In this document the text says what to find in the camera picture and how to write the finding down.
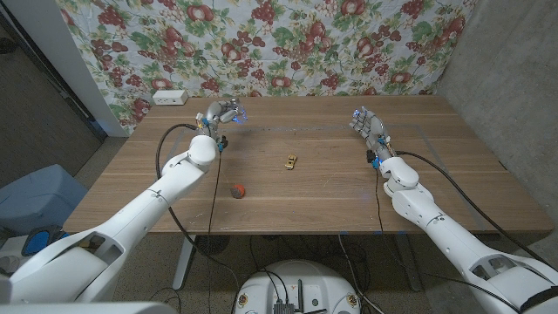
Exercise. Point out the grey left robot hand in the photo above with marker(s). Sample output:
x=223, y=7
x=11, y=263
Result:
x=213, y=114

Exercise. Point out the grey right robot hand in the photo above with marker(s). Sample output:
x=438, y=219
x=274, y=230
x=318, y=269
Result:
x=374, y=130

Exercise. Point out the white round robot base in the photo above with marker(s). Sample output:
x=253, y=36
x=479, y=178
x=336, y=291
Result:
x=266, y=288

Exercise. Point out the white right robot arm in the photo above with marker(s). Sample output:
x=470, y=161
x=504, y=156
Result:
x=436, y=218

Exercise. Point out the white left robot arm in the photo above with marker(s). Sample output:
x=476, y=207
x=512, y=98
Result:
x=148, y=209

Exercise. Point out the yellow toy car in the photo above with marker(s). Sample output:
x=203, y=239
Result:
x=290, y=161

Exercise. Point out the white power strip box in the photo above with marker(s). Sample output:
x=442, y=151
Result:
x=170, y=97

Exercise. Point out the orange and grey ball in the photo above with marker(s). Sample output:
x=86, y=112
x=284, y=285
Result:
x=237, y=191

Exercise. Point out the fruit print backdrop cloth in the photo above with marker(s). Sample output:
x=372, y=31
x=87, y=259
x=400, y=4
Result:
x=279, y=48

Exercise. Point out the round black floor fan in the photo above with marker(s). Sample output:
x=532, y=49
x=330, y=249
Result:
x=215, y=244

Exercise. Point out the grey table leg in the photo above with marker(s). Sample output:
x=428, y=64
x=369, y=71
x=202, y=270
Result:
x=410, y=266

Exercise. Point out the white table leg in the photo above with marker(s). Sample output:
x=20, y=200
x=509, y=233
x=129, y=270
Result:
x=183, y=266

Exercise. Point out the blue grey storage bin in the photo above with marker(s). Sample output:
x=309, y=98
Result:
x=39, y=196

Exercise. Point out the black and blue foot pedal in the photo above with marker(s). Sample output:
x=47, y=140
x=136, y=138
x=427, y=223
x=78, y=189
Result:
x=37, y=242

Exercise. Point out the white sneaker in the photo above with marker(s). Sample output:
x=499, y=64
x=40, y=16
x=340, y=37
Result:
x=8, y=264

